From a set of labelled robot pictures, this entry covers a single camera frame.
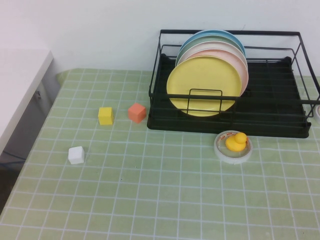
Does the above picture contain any blue cable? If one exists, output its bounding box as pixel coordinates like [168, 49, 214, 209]
[0, 150, 27, 168]

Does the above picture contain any clear tape roll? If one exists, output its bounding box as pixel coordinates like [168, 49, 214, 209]
[213, 129, 253, 165]

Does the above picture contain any pink plate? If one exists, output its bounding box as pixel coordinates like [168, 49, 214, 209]
[179, 48, 250, 97]

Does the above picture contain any cream plate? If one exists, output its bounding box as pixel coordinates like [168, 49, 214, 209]
[175, 41, 248, 68]

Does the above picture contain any yellow rubber duck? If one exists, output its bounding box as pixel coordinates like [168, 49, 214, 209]
[225, 132, 248, 152]

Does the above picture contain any black wire dish rack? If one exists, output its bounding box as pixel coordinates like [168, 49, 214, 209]
[146, 29, 320, 139]

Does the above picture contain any yellow cube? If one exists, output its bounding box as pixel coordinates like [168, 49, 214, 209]
[97, 107, 115, 126]

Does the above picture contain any blue plate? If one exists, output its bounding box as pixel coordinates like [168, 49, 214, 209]
[179, 29, 245, 56]

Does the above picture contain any green plate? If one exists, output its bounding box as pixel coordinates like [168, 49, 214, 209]
[177, 35, 245, 62]

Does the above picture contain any yellow plate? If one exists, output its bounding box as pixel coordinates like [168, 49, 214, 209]
[166, 55, 243, 118]

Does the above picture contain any white cube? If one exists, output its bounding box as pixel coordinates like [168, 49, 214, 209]
[68, 146, 85, 166]

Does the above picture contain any orange cube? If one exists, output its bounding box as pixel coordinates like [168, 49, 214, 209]
[127, 102, 147, 124]

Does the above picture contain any green checkered tablecloth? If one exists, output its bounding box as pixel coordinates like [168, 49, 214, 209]
[0, 67, 320, 240]

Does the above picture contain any white side cabinet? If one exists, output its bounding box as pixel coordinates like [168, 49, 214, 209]
[0, 50, 61, 156]

